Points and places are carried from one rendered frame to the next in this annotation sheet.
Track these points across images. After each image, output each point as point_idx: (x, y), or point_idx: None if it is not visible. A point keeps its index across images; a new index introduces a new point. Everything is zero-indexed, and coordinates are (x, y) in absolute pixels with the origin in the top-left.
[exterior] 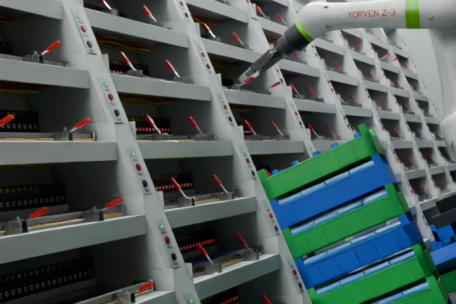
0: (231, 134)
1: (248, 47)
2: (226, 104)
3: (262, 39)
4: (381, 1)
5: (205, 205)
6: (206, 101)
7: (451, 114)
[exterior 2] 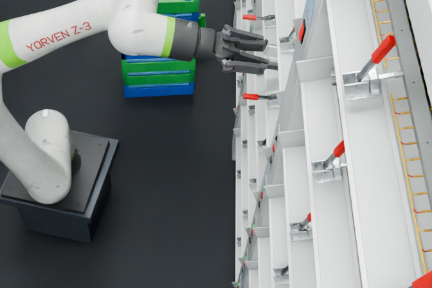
0: (251, 2)
1: (280, 45)
2: None
3: (287, 99)
4: (43, 11)
5: None
6: None
7: (50, 112)
